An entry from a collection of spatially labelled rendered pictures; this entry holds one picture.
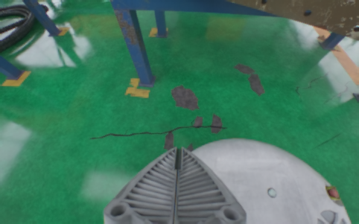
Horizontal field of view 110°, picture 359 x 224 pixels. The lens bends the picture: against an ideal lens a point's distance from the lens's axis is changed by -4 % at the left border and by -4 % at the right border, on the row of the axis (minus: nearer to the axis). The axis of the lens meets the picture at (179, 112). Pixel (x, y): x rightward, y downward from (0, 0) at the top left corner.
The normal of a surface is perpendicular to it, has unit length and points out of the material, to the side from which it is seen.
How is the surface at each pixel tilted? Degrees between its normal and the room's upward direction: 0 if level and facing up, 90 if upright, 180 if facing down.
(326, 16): 90
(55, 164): 0
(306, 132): 0
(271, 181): 3
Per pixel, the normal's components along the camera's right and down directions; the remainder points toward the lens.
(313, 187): -0.01, -0.51
